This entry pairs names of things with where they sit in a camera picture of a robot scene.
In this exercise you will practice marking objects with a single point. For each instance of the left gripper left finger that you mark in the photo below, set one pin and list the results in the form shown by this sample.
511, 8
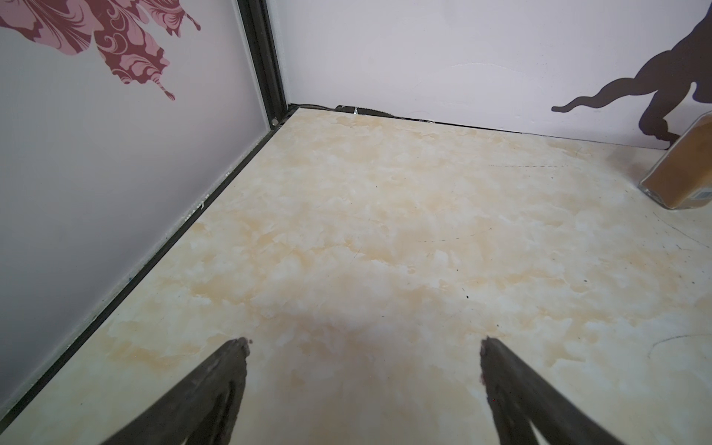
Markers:
200, 409

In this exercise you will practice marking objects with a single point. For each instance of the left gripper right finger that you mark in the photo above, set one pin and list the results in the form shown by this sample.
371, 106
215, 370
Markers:
524, 405

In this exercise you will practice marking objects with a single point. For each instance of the brown spice jar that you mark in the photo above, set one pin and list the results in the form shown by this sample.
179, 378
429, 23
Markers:
681, 179

